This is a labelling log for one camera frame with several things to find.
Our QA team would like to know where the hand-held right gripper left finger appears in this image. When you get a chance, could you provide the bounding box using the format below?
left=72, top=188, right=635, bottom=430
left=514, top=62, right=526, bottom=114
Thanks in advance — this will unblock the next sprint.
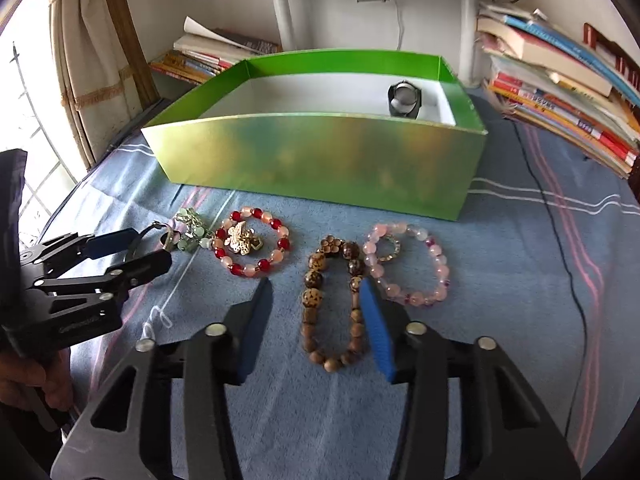
left=50, top=276, right=274, bottom=480

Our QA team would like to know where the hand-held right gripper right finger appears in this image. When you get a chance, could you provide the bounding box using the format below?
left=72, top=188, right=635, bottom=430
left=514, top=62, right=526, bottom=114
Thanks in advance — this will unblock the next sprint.
left=359, top=277, right=583, bottom=480

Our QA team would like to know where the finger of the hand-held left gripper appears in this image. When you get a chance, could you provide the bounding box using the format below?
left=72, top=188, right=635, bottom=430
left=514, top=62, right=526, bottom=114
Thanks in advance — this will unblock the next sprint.
left=27, top=249, right=174, bottom=313
left=20, top=228, right=140, bottom=281

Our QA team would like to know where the thin metal bangle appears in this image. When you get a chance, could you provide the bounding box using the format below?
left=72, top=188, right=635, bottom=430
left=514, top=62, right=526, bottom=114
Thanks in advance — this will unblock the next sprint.
left=121, top=221, right=177, bottom=263

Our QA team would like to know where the brown wooden bead bracelet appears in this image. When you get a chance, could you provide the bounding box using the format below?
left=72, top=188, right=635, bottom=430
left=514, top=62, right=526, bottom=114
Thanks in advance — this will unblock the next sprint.
left=299, top=235, right=372, bottom=373

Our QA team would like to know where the green bead bracelet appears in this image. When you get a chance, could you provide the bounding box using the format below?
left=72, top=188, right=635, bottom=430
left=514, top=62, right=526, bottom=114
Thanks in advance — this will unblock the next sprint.
left=174, top=207, right=216, bottom=253

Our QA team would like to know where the pale pink bead bracelet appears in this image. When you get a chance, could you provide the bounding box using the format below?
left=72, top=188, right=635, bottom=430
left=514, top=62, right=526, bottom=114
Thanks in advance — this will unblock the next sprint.
left=362, top=222, right=451, bottom=307

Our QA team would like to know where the small beaded ring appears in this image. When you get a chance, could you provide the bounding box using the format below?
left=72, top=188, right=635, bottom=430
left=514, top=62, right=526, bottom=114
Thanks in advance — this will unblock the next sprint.
left=375, top=237, right=402, bottom=262

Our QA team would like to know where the red and pink bead bracelet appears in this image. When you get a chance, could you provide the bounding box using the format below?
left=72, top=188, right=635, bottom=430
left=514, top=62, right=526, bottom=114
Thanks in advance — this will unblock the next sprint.
left=212, top=206, right=292, bottom=277

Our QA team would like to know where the gold bead bracelet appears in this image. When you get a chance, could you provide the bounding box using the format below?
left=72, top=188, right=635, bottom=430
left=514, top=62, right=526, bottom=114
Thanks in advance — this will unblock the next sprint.
left=227, top=221, right=263, bottom=257

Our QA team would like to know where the green cardboard box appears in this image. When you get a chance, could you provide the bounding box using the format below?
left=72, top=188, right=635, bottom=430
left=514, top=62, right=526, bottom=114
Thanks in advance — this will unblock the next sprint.
left=141, top=49, right=488, bottom=221

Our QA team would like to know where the person's left hand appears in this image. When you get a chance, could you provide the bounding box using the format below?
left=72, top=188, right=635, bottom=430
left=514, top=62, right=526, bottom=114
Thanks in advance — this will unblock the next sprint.
left=0, top=347, right=74, bottom=412

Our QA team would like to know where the white thread loop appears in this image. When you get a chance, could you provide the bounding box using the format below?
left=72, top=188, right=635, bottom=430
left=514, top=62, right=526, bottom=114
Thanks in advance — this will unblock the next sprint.
left=141, top=305, right=174, bottom=339

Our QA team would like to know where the blue striped cloth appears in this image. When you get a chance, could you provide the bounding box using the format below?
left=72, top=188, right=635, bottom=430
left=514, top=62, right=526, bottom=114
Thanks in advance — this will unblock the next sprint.
left=42, top=82, right=640, bottom=480

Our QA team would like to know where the window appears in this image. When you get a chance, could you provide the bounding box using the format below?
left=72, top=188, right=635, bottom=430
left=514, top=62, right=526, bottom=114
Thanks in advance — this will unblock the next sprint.
left=0, top=10, right=78, bottom=243

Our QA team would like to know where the beige curtain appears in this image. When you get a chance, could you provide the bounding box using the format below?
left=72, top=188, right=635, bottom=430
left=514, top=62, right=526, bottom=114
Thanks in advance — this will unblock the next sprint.
left=47, top=0, right=161, bottom=168

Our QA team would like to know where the low stack of books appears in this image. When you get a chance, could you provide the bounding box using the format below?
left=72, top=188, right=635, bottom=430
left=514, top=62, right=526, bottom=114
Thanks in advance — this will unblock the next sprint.
left=149, top=16, right=283, bottom=86

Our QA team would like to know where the black wrist watch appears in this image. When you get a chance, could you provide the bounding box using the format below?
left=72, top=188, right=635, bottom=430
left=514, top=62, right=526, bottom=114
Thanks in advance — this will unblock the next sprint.
left=387, top=80, right=422, bottom=120

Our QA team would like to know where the small white folding table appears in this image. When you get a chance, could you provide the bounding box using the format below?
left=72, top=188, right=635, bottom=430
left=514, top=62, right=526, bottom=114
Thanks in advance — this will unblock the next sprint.
left=177, top=0, right=553, bottom=86

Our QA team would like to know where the tall stack of books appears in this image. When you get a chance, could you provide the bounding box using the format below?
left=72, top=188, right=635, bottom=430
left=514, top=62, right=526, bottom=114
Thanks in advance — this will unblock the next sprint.
left=475, top=2, right=640, bottom=181

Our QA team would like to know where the black cable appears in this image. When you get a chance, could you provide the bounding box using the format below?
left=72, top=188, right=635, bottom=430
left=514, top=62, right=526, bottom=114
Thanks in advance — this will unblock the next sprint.
left=500, top=110, right=588, bottom=441

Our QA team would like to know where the white cable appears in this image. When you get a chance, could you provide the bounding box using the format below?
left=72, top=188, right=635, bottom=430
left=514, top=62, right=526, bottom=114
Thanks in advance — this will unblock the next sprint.
left=394, top=0, right=407, bottom=52

